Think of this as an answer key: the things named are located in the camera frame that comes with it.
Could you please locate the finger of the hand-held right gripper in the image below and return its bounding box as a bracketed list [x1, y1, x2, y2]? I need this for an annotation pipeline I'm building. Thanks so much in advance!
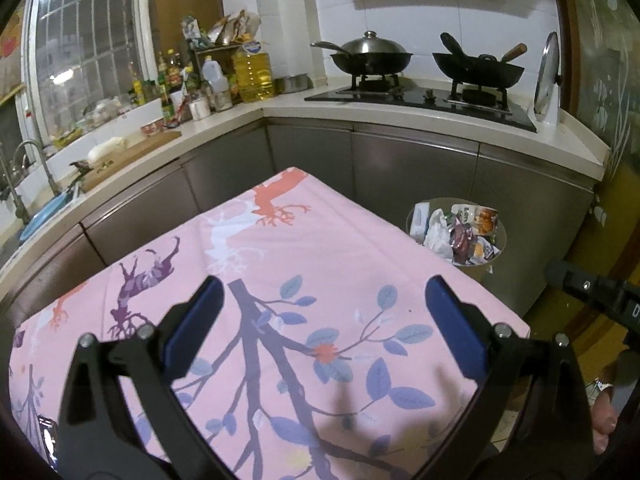
[545, 259, 640, 332]

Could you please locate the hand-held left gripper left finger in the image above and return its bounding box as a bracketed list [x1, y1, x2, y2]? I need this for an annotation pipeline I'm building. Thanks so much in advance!
[57, 275, 236, 480]

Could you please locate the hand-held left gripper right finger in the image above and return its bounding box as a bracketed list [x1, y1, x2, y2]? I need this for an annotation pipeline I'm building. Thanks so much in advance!
[417, 275, 596, 480]

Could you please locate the round trash bin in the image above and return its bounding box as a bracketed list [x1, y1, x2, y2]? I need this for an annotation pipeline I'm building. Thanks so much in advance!
[405, 196, 508, 283]

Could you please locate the silver wrapper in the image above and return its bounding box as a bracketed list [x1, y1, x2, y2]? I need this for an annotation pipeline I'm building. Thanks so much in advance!
[470, 237, 503, 263]

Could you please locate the dark brown snack wrapper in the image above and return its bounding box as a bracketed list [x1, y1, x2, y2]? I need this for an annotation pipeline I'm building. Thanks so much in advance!
[449, 224, 475, 263]

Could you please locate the person's right hand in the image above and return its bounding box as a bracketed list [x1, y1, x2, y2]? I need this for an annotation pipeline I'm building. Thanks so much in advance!
[590, 391, 619, 455]

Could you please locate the pink printed tablecloth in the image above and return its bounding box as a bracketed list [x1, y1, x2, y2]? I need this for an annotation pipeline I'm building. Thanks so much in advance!
[7, 166, 531, 480]

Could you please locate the kitchen counter with cabinets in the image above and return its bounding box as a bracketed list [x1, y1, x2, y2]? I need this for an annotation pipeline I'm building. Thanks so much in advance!
[0, 87, 613, 331]

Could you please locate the wooden cutting board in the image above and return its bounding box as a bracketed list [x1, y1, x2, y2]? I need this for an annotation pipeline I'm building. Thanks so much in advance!
[80, 130, 183, 193]

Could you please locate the blue basin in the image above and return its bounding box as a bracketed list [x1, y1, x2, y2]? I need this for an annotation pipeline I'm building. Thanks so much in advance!
[19, 190, 76, 241]

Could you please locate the white radish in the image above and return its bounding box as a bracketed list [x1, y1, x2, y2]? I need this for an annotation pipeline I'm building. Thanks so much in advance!
[87, 137, 128, 162]

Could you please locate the glass pot lid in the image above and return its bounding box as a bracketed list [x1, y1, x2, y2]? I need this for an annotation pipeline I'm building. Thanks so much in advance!
[534, 31, 562, 118]

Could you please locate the white plastic jug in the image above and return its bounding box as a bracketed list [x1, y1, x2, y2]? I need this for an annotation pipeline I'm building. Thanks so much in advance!
[201, 55, 233, 112]

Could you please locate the frosted glass door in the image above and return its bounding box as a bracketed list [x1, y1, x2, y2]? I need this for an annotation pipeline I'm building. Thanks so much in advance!
[550, 0, 640, 281]

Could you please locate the black gas stove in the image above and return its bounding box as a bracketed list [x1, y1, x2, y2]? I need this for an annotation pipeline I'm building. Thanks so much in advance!
[304, 74, 538, 133]

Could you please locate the row of sauce bottles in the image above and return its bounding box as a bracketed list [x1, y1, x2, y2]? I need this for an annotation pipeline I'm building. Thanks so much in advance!
[127, 50, 201, 121]

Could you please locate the steel faucet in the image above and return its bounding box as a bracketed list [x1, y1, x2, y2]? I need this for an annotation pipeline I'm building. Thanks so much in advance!
[0, 139, 61, 226]

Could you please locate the cooking oil bottle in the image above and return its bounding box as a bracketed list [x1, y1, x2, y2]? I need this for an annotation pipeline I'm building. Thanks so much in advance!
[231, 40, 277, 104]

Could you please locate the small steel bowl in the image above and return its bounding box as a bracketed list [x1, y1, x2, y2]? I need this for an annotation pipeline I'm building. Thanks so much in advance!
[276, 74, 310, 95]

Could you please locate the wooden shelf box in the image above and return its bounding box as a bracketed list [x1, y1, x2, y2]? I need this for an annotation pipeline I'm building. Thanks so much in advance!
[192, 42, 246, 78]

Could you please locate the wok with steel lid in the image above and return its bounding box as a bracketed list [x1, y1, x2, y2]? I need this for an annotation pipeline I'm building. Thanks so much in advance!
[310, 31, 415, 76]

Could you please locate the barred window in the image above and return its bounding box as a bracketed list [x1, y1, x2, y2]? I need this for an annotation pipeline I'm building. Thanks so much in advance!
[22, 0, 156, 126]

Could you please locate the pile of food packets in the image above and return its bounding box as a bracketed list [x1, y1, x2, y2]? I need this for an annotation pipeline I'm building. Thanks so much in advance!
[181, 9, 262, 47]

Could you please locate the black wok with wooden handle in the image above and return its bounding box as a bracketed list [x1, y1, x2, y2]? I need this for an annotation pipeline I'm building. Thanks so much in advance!
[432, 32, 528, 88]

